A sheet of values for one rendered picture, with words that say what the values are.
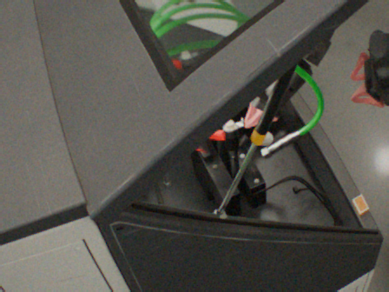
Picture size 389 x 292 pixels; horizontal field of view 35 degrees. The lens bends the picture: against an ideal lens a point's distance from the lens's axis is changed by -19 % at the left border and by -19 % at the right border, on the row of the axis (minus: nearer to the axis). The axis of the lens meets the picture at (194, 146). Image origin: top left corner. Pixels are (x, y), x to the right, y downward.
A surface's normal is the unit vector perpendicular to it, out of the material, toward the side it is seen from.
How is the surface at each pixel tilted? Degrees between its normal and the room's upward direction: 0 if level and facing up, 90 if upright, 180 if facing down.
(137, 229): 90
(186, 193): 0
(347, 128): 0
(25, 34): 0
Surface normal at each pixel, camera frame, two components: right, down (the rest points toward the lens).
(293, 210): -0.12, -0.65
